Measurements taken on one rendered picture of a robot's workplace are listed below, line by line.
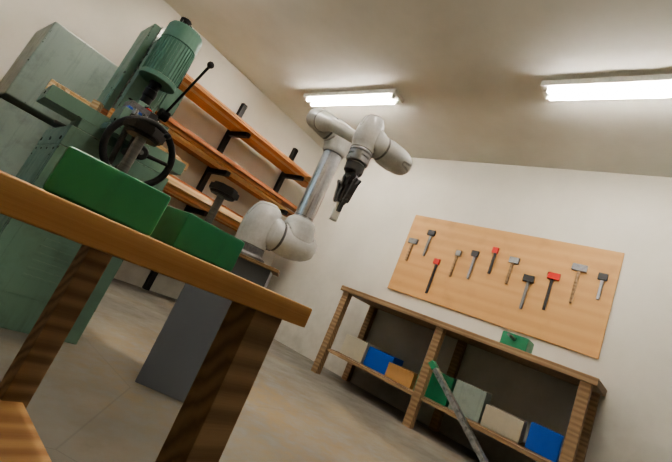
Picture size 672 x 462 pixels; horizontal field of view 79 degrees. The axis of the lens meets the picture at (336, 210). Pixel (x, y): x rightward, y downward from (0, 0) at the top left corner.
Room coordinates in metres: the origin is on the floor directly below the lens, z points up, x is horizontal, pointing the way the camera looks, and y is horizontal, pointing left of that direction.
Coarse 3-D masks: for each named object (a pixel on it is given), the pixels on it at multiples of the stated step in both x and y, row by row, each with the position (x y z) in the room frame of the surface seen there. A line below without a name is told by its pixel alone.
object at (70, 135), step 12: (48, 132) 1.94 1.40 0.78; (60, 132) 1.71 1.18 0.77; (72, 132) 1.62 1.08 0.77; (84, 132) 1.64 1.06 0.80; (72, 144) 1.63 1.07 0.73; (84, 144) 1.66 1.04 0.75; (96, 144) 1.68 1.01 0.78; (96, 156) 1.70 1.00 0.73; (108, 156) 1.72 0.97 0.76; (120, 156) 1.75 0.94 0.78; (132, 168) 1.79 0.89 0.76; (144, 168) 1.82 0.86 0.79; (144, 180) 1.84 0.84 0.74
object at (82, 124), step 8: (80, 120) 1.63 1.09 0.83; (80, 128) 1.63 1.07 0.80; (88, 128) 1.64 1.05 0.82; (96, 128) 1.66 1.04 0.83; (96, 136) 1.67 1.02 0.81; (112, 136) 1.70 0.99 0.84; (112, 144) 1.71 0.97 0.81; (136, 160) 1.79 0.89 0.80; (144, 160) 1.81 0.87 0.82; (152, 168) 1.84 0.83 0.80; (160, 168) 1.86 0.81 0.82
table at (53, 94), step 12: (48, 96) 1.53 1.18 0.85; (60, 96) 1.55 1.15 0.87; (72, 96) 1.58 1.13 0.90; (60, 108) 1.61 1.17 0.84; (72, 108) 1.59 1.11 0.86; (84, 108) 1.61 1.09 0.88; (72, 120) 1.75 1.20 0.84; (96, 120) 1.65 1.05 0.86; (108, 120) 1.67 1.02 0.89; (120, 132) 1.63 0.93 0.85; (144, 144) 1.70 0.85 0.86; (156, 156) 1.83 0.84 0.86; (180, 168) 1.91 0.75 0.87
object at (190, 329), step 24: (240, 264) 1.78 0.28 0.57; (192, 288) 1.78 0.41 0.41; (192, 312) 1.78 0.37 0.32; (216, 312) 1.78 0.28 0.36; (168, 336) 1.78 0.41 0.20; (192, 336) 1.78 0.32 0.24; (168, 360) 1.78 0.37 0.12; (192, 360) 1.78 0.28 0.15; (144, 384) 1.78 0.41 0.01; (168, 384) 1.78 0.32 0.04
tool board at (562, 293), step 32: (416, 224) 4.47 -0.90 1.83; (448, 224) 4.22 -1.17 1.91; (416, 256) 4.37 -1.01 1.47; (448, 256) 4.13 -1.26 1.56; (480, 256) 3.92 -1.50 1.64; (512, 256) 3.72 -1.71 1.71; (544, 256) 3.54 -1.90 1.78; (576, 256) 3.37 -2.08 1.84; (608, 256) 3.22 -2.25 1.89; (416, 288) 4.28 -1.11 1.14; (448, 288) 4.05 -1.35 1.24; (480, 288) 3.85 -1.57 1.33; (512, 288) 3.66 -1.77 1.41; (544, 288) 3.49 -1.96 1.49; (576, 288) 3.33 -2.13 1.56; (608, 288) 3.18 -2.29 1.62; (512, 320) 3.61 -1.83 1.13; (544, 320) 3.44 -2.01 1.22; (576, 320) 3.29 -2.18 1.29
